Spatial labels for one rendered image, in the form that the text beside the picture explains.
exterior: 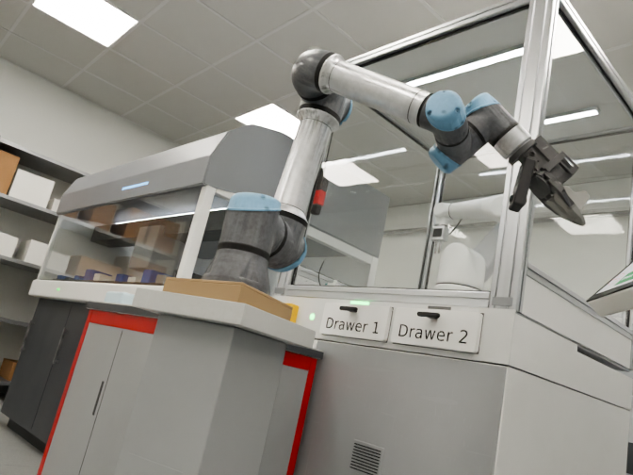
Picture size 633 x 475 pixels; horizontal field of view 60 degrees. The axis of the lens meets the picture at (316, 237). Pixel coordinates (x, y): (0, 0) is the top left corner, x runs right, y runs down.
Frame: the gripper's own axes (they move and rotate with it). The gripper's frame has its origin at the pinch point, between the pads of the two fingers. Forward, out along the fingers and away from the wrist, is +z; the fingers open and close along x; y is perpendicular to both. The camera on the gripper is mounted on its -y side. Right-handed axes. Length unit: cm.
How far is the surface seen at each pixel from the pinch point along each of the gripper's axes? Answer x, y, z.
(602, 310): 9.8, -4.9, 18.5
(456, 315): 41.1, -23.3, 0.3
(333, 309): 74, -47, -26
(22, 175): 303, -162, -297
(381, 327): 59, -40, -10
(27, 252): 324, -197, -248
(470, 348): 37.1, -27.3, 9.2
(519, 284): 31.5, -7.0, 4.1
